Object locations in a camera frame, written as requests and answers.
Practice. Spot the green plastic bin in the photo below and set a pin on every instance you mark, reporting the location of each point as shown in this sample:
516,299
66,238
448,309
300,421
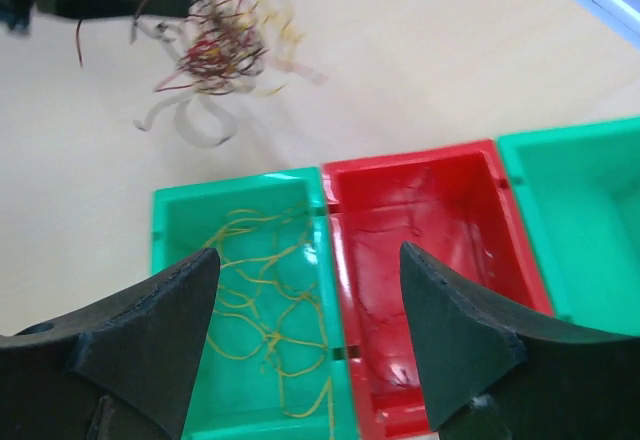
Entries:
274,362
578,192

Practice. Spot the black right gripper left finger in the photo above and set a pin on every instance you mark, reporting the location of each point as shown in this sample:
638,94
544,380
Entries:
123,367

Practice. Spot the near green plastic bin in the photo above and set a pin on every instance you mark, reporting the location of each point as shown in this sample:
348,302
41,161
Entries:
274,362

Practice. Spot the far green plastic bin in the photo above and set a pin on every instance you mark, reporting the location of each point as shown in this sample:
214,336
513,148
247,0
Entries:
578,192

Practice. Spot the red plastic bin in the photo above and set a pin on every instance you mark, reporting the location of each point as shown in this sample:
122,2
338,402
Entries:
398,223

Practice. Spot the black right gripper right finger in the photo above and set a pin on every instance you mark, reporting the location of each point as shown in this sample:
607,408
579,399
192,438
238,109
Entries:
491,368

